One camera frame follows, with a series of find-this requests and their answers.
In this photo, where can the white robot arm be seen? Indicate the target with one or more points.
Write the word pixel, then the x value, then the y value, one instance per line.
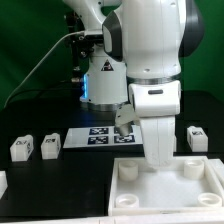
pixel 134 47

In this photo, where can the white obstacle piece left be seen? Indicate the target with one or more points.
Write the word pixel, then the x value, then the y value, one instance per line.
pixel 3 183

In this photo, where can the white square table top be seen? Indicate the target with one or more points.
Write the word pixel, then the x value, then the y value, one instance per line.
pixel 187 185

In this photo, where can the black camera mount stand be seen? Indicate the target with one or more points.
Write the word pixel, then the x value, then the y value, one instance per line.
pixel 78 46

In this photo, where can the white sheet with markers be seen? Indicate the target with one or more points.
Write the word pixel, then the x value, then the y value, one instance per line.
pixel 100 137

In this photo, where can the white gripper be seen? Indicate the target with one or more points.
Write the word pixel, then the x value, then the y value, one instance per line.
pixel 158 138

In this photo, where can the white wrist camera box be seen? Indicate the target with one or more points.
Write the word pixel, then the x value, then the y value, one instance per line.
pixel 124 118

